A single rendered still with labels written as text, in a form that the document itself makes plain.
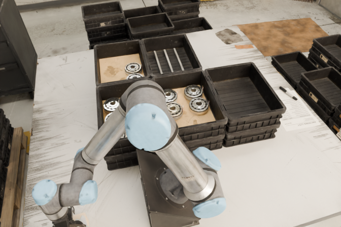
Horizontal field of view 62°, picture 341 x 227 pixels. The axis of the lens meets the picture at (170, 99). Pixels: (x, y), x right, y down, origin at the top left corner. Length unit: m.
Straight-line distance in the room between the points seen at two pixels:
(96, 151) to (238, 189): 0.71
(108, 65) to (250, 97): 0.90
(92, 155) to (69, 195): 0.14
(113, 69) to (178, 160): 1.09
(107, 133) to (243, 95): 0.91
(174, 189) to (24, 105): 2.18
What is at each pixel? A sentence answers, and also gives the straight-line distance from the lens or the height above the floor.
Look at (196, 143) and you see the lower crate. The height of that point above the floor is 0.80.
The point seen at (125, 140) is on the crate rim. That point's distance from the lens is 1.28.
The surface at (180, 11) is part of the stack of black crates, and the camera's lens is 3.10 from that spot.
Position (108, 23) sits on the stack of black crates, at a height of 0.51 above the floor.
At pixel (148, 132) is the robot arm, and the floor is 1.36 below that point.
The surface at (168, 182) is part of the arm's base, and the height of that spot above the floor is 0.91.
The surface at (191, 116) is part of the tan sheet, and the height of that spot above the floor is 0.83.
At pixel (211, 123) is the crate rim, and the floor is 0.93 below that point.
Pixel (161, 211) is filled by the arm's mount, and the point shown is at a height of 0.90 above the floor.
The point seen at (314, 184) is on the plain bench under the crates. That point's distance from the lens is 1.55.
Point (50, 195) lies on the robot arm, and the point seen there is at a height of 1.10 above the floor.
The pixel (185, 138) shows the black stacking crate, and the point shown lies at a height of 0.84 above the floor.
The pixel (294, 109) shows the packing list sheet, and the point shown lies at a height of 0.70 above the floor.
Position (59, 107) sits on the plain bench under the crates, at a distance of 1.86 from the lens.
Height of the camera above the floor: 1.93
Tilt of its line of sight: 44 degrees down
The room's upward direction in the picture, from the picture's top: 1 degrees counter-clockwise
